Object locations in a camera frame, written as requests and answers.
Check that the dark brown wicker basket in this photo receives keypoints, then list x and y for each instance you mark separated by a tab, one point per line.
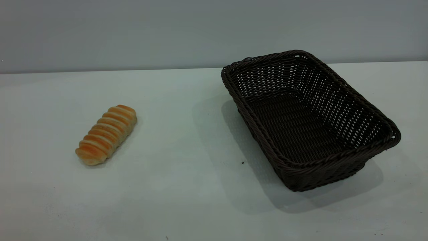
301	134

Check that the ridged golden bread roll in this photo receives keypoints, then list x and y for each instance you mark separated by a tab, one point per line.
106	134

